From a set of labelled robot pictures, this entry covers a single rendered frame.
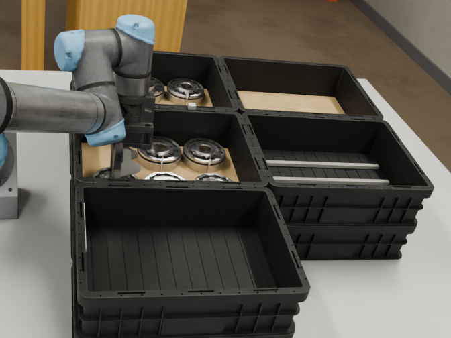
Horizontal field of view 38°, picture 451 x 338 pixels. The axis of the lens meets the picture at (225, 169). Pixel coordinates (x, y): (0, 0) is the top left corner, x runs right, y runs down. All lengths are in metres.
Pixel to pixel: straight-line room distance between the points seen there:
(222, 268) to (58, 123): 0.45
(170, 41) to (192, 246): 1.97
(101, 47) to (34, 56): 1.96
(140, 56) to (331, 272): 0.67
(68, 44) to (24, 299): 0.51
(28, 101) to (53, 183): 0.66
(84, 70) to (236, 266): 0.48
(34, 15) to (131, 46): 1.85
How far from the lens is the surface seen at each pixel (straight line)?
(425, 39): 4.67
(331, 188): 1.42
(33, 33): 3.15
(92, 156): 1.53
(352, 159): 1.73
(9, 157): 1.46
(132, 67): 1.30
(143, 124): 1.37
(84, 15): 3.07
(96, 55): 1.24
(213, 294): 1.10
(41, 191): 1.63
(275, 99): 1.90
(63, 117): 1.09
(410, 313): 1.55
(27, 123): 1.02
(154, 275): 1.26
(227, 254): 1.33
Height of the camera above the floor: 1.72
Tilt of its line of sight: 35 degrees down
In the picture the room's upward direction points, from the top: 13 degrees clockwise
